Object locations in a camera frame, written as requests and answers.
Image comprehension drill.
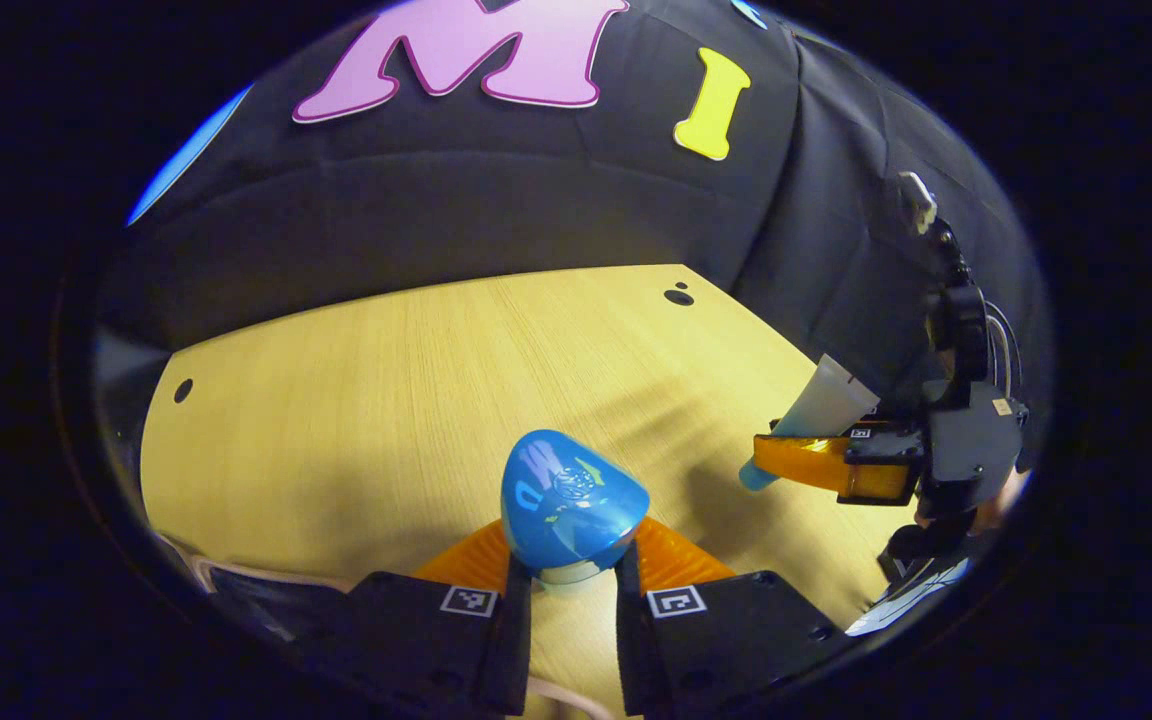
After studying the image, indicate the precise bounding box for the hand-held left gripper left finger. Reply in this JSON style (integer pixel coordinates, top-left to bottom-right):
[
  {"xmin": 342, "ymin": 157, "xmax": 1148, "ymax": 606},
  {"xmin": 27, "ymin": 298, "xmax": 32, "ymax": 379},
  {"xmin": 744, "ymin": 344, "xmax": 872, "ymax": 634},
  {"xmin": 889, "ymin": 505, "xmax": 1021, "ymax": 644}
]
[{"xmin": 336, "ymin": 518, "xmax": 535, "ymax": 717}]

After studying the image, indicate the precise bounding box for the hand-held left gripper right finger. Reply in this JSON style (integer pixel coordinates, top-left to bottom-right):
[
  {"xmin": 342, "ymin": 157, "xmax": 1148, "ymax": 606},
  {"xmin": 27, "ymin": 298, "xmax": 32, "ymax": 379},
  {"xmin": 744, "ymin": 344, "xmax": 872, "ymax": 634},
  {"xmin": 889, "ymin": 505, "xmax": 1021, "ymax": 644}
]
[{"xmin": 616, "ymin": 517, "xmax": 842, "ymax": 717}]

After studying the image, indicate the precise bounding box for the white tube with blue cap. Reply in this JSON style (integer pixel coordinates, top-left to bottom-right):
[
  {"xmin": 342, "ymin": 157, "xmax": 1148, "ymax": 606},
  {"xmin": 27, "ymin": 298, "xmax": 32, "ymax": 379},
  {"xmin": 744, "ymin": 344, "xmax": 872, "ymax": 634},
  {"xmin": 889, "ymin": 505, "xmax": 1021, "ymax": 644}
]
[{"xmin": 739, "ymin": 355, "xmax": 880, "ymax": 491}]

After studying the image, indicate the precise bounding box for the blue skin care tube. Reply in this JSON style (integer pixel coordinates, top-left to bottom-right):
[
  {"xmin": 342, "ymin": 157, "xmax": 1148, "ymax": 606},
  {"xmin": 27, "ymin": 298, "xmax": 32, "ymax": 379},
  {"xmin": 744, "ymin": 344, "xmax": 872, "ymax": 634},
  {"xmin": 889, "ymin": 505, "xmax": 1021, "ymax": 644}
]
[{"xmin": 501, "ymin": 430, "xmax": 651, "ymax": 587}]

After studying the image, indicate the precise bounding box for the white and black shoe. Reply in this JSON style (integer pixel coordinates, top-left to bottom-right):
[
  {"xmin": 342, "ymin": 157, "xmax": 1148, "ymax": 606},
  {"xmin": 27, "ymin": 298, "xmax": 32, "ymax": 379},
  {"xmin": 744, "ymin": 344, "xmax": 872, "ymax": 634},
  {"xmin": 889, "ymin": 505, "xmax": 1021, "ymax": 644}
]
[{"xmin": 846, "ymin": 558, "xmax": 972, "ymax": 637}]

